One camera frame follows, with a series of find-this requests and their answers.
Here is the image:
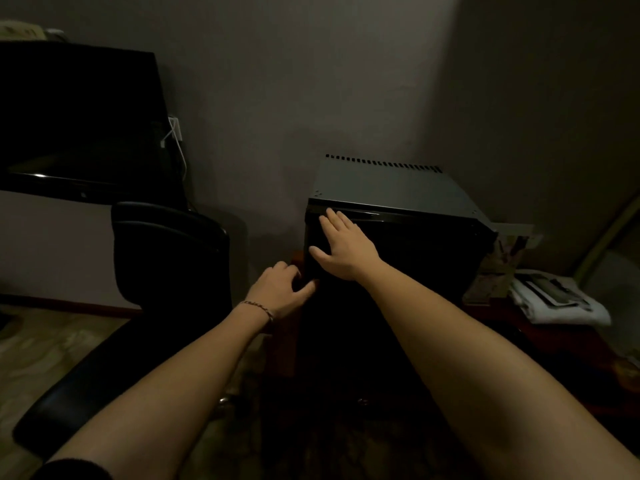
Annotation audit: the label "person's left hand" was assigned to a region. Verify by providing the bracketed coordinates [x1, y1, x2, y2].
[242, 261, 319, 323]

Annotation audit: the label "person's right hand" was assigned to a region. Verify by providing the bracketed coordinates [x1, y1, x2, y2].
[308, 207, 386, 283]

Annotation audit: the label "black mini fridge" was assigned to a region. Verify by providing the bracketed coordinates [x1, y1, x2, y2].
[302, 154, 500, 395]

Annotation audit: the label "person's left forearm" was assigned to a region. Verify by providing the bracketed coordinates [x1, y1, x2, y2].
[47, 304, 273, 480]

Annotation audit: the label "person's right forearm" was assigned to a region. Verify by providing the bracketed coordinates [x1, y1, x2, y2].
[357, 262, 640, 480]

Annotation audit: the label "person's black left sleeve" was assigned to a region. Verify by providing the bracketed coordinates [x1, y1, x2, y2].
[29, 458, 113, 480]

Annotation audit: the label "yellow capped liquid bottle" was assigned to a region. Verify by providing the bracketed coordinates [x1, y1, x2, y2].
[612, 354, 640, 391]

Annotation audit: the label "black office chair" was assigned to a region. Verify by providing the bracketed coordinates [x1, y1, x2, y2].
[12, 201, 236, 461]

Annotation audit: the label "printed brochure stand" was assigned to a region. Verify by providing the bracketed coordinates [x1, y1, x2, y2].
[462, 222, 535, 305]

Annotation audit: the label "remote controls on black folder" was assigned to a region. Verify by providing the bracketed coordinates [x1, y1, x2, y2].
[517, 272, 593, 309]

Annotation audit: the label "red wooden side cabinet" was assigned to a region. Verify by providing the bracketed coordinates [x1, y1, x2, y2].
[465, 299, 640, 425]

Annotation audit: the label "white folded towel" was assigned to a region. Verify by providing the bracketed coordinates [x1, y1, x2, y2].
[509, 269, 613, 327]

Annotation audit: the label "black television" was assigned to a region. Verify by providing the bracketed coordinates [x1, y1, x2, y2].
[0, 40, 189, 211]

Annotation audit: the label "braided wrist bracelet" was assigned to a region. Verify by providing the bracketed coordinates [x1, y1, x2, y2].
[239, 300, 275, 325]

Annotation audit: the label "white power cable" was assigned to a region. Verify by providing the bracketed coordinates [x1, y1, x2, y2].
[159, 122, 190, 183]

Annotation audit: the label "green wall pipe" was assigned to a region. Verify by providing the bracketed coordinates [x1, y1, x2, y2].
[572, 194, 640, 283]

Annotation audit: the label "white wall panel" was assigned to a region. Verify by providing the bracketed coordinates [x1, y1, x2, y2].
[582, 249, 640, 355]

